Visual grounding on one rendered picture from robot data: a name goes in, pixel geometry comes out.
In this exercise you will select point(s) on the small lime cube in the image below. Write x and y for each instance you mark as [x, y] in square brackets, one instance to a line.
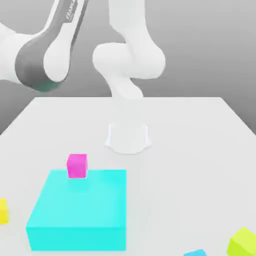
[243, 243]

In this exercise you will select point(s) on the large cyan box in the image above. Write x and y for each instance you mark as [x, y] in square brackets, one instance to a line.
[80, 210]

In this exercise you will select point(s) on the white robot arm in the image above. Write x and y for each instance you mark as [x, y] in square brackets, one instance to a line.
[128, 60]

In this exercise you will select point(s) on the small blue cube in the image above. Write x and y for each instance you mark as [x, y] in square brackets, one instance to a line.
[195, 253]

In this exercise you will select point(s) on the small magenta cube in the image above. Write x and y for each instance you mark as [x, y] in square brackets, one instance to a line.
[77, 166]

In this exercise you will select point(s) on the small yellow cube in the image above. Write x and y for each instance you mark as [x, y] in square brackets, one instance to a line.
[3, 212]

